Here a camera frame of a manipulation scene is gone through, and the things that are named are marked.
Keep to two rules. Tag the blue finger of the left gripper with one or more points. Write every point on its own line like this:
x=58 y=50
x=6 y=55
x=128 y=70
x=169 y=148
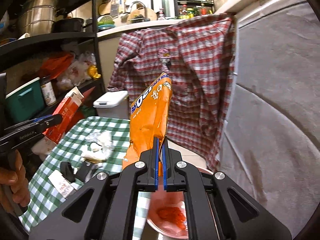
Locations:
x=42 y=118

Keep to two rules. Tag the spice rack with bottles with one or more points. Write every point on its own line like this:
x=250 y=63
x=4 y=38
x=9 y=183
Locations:
x=192 y=8

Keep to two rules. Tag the clear plastic bag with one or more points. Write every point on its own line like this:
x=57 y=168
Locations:
x=98 y=147

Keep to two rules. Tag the green white checkered tablecloth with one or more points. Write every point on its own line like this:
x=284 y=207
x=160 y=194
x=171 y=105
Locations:
x=44 y=196

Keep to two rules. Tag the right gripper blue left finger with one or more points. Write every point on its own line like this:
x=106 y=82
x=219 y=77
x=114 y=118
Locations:
x=156 y=160

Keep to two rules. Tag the white food bags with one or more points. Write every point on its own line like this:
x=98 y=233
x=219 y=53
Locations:
x=76 y=73

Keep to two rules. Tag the steel stock pot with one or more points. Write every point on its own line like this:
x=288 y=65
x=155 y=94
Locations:
x=37 y=17

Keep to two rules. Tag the grey covered appliance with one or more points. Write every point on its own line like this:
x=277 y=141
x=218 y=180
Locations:
x=270 y=144

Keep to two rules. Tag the black metal shelf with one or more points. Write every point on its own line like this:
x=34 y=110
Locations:
x=74 y=30

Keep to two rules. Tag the white labelled jar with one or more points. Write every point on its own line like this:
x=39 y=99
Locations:
x=47 y=91

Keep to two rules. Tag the yellow toy figure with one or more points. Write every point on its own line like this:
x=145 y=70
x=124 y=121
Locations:
x=92 y=72

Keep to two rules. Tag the red plaid shirt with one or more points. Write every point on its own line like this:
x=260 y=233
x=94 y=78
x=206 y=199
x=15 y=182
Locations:
x=198 y=54

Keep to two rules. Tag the left hand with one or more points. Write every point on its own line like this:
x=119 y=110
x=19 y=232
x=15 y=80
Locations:
x=17 y=181

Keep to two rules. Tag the black coffee sachet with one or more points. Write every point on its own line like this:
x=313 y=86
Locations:
x=86 y=171

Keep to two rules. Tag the orange plastic bag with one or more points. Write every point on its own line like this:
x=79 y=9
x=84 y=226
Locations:
x=173 y=215

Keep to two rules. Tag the red white milk carton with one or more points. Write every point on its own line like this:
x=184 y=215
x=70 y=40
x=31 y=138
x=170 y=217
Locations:
x=67 y=109
x=61 y=184

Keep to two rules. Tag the orange snack bag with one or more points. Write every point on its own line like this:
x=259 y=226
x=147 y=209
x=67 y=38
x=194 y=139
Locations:
x=149 y=118

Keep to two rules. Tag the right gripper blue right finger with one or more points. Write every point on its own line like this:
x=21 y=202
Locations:
x=164 y=162

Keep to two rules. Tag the pink plastic trash bin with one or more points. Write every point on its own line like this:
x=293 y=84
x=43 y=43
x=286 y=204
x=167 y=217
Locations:
x=162 y=198

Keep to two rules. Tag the white lidded trash can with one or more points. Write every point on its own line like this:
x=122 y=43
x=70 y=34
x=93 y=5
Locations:
x=113 y=105

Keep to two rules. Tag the black sock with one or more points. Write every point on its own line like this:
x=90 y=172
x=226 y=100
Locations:
x=67 y=171

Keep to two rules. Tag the green storage box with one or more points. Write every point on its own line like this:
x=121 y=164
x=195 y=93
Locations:
x=25 y=101

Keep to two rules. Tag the red plastic bag on shelf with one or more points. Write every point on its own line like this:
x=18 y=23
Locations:
x=55 y=65

